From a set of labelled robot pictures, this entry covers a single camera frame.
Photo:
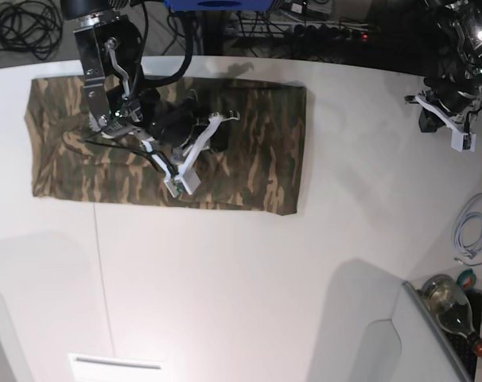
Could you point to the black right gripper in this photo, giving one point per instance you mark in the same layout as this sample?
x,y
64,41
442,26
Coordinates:
x,y
172,123

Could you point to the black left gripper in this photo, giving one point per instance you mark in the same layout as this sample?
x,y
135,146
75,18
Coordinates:
x,y
444,98

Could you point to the camouflage t-shirt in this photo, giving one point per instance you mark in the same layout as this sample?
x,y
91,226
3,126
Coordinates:
x,y
260,170

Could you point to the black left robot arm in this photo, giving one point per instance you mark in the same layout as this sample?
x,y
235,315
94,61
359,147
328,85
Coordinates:
x,y
459,24

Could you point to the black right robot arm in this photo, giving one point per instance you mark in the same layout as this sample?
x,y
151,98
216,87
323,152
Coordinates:
x,y
126,110

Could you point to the green tape roll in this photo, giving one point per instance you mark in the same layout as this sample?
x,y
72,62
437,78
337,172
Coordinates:
x,y
467,279

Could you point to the black power strip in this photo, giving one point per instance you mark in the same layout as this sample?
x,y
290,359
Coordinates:
x,y
322,32

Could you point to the blue box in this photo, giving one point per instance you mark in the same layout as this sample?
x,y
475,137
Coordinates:
x,y
228,5

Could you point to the clear glass bottle red cap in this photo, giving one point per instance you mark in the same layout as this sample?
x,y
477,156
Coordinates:
x,y
449,305

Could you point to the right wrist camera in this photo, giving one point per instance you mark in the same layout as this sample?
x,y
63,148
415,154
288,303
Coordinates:
x,y
182,183

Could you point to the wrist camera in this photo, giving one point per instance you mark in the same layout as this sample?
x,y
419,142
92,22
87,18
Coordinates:
x,y
463,141
182,183

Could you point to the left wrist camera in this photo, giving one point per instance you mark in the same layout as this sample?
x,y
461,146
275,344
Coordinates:
x,y
463,141

